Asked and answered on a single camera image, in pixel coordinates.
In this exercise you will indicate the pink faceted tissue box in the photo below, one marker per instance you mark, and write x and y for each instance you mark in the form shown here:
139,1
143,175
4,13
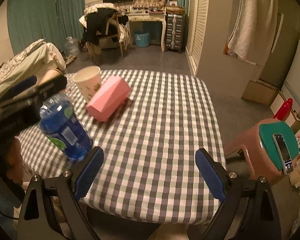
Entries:
108,98

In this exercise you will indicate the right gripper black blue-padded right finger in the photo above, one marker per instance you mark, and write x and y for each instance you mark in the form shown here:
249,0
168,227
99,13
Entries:
260,218

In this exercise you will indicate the cardboard box on suitcase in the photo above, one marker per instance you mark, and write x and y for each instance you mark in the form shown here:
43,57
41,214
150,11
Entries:
174,9

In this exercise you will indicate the chair piled with clothes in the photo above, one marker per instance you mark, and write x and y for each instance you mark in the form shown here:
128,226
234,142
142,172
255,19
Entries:
101,21

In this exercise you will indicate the white louvered wardrobe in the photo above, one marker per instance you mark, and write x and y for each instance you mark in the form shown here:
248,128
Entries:
221,73

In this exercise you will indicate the blue laundry basket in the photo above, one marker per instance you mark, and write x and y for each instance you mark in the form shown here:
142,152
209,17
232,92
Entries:
142,39

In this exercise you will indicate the checkered gingham tablecloth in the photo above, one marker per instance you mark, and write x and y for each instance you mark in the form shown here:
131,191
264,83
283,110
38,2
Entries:
149,173

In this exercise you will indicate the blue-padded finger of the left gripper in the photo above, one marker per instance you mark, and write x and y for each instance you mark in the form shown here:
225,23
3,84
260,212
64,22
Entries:
19,88

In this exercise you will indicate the hanging beige towel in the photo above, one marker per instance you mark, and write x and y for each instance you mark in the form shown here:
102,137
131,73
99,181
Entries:
252,37

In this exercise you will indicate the red bottle on floor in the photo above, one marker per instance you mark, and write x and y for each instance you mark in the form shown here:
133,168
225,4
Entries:
284,110

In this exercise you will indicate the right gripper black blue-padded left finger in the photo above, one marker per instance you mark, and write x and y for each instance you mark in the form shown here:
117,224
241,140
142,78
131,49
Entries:
38,219

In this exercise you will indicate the smartphone on stool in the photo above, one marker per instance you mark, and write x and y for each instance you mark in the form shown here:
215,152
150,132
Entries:
284,154

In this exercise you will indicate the large clear water jug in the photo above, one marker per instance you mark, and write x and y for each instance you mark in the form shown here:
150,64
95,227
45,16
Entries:
71,46

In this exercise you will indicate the dark ribbed suitcase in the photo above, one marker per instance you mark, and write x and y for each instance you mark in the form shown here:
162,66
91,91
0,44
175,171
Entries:
175,30

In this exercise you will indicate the green stool seat pad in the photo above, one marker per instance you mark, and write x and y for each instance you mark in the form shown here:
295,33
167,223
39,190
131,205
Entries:
266,132

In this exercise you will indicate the white floral paper cup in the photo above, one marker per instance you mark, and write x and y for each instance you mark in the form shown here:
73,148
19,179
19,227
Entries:
88,81

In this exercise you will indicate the bed with floral quilt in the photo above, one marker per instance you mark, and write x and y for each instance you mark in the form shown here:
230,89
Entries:
36,59

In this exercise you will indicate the blue plastic water bottle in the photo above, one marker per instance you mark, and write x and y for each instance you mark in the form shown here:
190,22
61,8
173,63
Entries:
61,126

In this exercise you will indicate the brown kraft paper bowl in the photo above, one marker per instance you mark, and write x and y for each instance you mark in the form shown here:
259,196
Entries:
50,74

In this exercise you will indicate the teal curtain left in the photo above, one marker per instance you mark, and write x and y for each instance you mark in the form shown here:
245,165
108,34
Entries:
51,20

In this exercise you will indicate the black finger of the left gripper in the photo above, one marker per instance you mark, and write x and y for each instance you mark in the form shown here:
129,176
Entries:
50,87

